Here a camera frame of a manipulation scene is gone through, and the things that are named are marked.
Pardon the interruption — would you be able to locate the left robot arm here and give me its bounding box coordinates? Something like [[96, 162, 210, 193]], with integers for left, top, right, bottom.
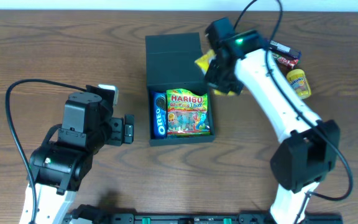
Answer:
[[20, 84, 134, 223]]

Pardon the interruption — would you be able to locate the yellow candy jar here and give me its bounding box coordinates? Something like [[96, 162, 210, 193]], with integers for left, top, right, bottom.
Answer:
[[286, 69, 311, 100]]

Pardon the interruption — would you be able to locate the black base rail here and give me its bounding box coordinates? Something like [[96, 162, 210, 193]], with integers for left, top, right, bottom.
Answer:
[[70, 203, 344, 224]]

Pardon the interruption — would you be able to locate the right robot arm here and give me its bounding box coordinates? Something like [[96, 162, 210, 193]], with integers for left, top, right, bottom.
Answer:
[[204, 17, 342, 223]]

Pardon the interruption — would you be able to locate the green red candy bar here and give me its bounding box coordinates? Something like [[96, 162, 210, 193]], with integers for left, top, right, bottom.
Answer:
[[272, 52, 299, 69]]

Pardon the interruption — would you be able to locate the black gift box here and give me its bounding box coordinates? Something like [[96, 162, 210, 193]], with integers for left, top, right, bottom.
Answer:
[[145, 32, 215, 146]]

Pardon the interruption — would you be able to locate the green Haribo gummy bag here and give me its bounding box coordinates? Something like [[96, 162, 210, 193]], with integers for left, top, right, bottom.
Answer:
[[166, 88, 211, 138]]

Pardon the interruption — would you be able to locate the dark blue chocolate bar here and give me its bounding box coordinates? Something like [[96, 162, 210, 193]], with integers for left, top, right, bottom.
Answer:
[[267, 40, 301, 60]]

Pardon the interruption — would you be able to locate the yellow Hacks candy bag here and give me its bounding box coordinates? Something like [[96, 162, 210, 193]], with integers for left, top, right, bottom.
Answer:
[[195, 49, 244, 96]]

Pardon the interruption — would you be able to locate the blue Oreo cookie pack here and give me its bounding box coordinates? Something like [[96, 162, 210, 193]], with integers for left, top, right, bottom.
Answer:
[[152, 92, 167, 139]]

